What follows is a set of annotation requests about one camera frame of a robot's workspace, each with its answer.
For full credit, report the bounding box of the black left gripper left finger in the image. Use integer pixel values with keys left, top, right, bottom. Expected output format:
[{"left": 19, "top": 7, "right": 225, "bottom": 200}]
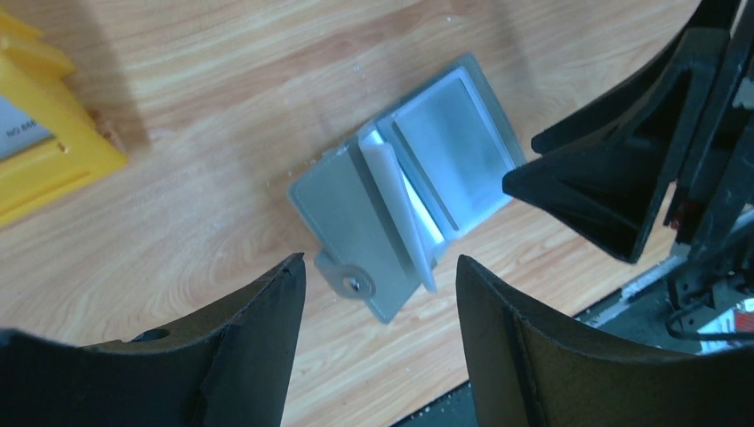
[{"left": 1, "top": 254, "right": 306, "bottom": 426}]

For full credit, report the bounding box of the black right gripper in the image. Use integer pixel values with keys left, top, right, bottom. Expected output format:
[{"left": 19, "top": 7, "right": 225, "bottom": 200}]
[{"left": 502, "top": 0, "right": 753, "bottom": 307}]

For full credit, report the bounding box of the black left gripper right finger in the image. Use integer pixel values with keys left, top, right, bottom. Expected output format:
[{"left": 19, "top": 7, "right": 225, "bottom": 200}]
[{"left": 455, "top": 254, "right": 754, "bottom": 427}]

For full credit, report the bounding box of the silver card in yellow bin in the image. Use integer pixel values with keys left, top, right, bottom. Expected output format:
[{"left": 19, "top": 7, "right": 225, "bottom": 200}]
[{"left": 1, "top": 97, "right": 52, "bottom": 159}]

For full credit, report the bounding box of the yellow plastic bin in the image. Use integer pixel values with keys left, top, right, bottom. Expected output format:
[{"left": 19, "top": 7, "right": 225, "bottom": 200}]
[{"left": 1, "top": 12, "right": 127, "bottom": 226}]

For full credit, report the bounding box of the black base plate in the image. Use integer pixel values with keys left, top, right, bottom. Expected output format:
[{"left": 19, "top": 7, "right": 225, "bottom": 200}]
[{"left": 394, "top": 253, "right": 754, "bottom": 427}]

